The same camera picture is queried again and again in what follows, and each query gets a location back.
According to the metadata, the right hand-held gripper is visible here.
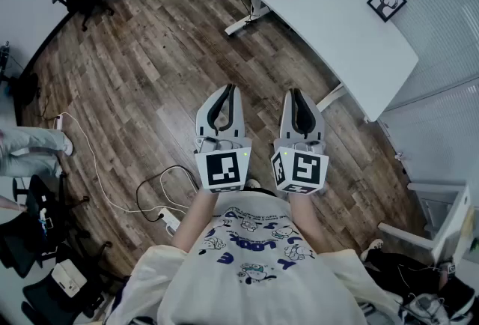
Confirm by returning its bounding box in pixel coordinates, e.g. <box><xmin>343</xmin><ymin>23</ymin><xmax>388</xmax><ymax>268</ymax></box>
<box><xmin>270</xmin><ymin>88</ymin><xmax>330</xmax><ymax>195</ymax></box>

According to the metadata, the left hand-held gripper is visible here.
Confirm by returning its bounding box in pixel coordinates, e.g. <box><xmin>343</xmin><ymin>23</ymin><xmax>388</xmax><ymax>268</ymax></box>
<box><xmin>193</xmin><ymin>83</ymin><xmax>252</xmax><ymax>194</ymax></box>

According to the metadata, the person's left forearm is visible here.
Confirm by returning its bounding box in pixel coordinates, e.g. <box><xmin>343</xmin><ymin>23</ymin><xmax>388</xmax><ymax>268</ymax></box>
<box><xmin>171</xmin><ymin>186</ymin><xmax>219</xmax><ymax>254</ymax></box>

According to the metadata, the person's right forearm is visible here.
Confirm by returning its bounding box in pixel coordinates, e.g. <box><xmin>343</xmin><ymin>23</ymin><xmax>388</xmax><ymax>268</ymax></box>
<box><xmin>287</xmin><ymin>191</ymin><xmax>331</xmax><ymax>256</ymax></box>

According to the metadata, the white desk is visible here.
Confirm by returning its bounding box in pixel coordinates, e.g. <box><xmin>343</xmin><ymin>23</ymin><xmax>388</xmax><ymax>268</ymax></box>
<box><xmin>206</xmin><ymin>0</ymin><xmax>419</xmax><ymax>124</ymax></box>

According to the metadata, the white power strip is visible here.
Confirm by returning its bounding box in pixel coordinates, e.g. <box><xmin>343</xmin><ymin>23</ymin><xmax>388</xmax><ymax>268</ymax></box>
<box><xmin>156</xmin><ymin>207</ymin><xmax>182</xmax><ymax>237</ymax></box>

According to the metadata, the black framed picture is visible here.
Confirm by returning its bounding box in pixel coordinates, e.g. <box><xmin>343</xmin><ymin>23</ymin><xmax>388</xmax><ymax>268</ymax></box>
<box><xmin>366</xmin><ymin>0</ymin><xmax>408</xmax><ymax>23</ymax></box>

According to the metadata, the person's white printed shirt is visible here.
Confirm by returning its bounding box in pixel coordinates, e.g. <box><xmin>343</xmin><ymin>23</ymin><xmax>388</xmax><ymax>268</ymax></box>
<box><xmin>106</xmin><ymin>190</ymin><xmax>404</xmax><ymax>325</ymax></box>

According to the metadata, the black stand with round base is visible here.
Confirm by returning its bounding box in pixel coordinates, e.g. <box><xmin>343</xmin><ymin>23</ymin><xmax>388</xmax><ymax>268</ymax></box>
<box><xmin>0</xmin><ymin>40</ymin><xmax>40</xmax><ymax>107</ymax></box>

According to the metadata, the white flat device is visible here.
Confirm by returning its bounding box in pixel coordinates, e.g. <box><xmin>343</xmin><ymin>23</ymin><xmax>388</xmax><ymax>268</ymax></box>
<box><xmin>50</xmin><ymin>258</ymin><xmax>88</xmax><ymax>299</ymax></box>

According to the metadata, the black chair with white device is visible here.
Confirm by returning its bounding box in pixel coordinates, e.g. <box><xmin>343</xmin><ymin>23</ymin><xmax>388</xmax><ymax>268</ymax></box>
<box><xmin>0</xmin><ymin>173</ymin><xmax>117</xmax><ymax>325</ymax></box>

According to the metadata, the black looped cable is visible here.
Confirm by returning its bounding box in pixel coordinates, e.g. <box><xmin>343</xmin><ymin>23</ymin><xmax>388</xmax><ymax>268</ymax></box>
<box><xmin>135</xmin><ymin>164</ymin><xmax>200</xmax><ymax>223</ymax></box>

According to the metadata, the black hanging cable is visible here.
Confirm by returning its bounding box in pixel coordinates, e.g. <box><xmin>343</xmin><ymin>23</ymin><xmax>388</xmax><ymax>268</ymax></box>
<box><xmin>232</xmin><ymin>0</ymin><xmax>260</xmax><ymax>23</ymax></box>

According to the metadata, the long white cable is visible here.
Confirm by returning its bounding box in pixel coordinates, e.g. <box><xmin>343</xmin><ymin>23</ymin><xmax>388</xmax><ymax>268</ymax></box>
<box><xmin>55</xmin><ymin>112</ymin><xmax>190</xmax><ymax>215</ymax></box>

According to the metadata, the white frame rack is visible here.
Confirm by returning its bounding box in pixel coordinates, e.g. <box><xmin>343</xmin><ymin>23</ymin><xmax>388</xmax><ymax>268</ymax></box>
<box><xmin>376</xmin><ymin>180</ymin><xmax>473</xmax><ymax>265</ymax></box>

